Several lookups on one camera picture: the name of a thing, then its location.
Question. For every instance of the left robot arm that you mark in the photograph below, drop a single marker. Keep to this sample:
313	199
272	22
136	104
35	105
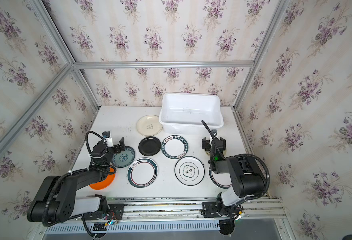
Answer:
56	200

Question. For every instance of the white plate green lettered rim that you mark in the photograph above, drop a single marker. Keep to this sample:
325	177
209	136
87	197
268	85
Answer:
174	147

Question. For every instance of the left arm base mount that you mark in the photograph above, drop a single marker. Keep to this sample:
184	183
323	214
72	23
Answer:
109	215

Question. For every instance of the white plastic bin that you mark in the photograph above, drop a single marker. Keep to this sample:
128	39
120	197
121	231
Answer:
183	113

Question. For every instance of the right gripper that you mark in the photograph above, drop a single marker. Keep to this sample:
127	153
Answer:
214	144

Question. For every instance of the white plate green red rim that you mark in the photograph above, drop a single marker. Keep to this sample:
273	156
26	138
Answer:
142	172

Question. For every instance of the cream plate near bin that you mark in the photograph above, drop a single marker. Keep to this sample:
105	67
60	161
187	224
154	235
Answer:
149	125

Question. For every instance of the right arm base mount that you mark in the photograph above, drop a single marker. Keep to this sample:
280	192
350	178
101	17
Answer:
230	215

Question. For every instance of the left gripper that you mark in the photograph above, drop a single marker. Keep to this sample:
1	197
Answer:
116	147

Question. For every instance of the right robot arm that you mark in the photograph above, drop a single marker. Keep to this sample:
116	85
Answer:
249	175

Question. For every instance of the black plate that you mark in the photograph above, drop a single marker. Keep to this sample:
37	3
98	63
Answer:
149	146

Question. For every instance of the white plate flower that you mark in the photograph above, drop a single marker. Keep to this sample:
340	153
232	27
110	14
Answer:
189	171

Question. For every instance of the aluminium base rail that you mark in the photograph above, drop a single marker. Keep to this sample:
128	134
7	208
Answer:
149	216

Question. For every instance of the aluminium frame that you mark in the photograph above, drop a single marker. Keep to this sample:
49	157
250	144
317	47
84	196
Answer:
74	67

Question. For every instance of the orange plate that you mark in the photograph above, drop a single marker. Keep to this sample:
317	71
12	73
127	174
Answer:
105	182

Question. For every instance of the teal patterned plate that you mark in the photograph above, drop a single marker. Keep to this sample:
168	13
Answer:
125	158

